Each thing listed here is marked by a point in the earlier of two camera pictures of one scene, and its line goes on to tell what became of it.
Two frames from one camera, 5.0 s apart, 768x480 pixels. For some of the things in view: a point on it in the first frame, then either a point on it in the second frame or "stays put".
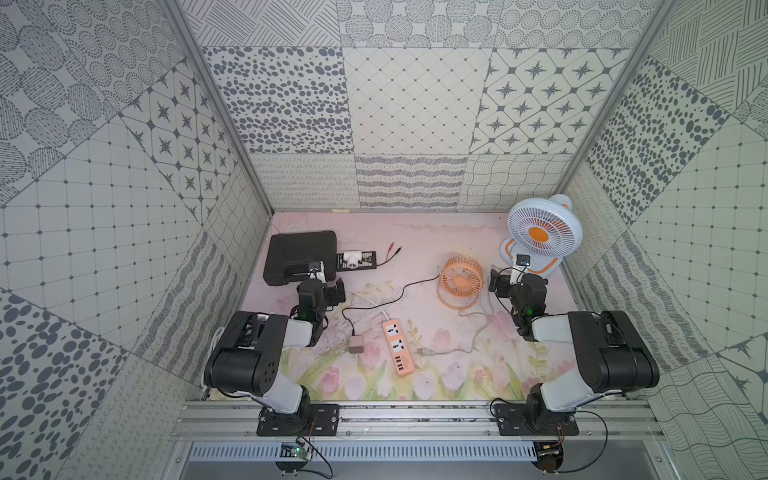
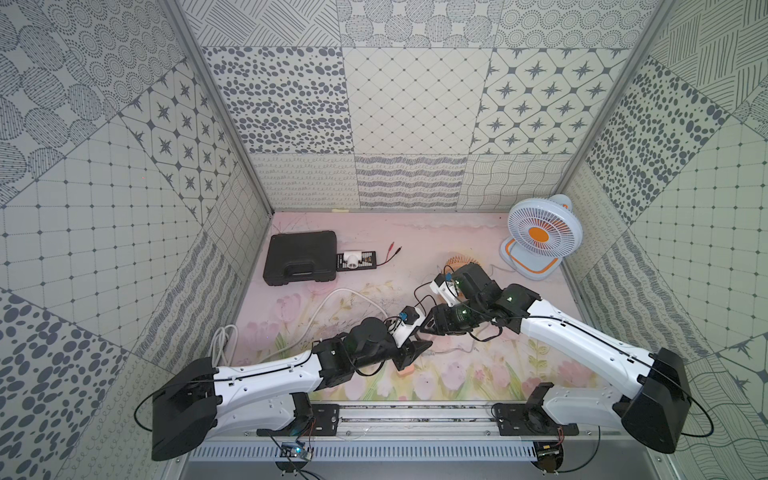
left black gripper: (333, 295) to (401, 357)
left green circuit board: (293, 455) stays put
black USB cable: (351, 326) to (425, 295)
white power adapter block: (520, 267) to (447, 289)
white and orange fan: (545, 229) stays put
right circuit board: (549, 454) stays put
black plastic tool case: (289, 255) stays put
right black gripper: (504, 282) to (443, 323)
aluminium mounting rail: (455, 422) stays put
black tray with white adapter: (356, 260) stays put
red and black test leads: (388, 254) stays put
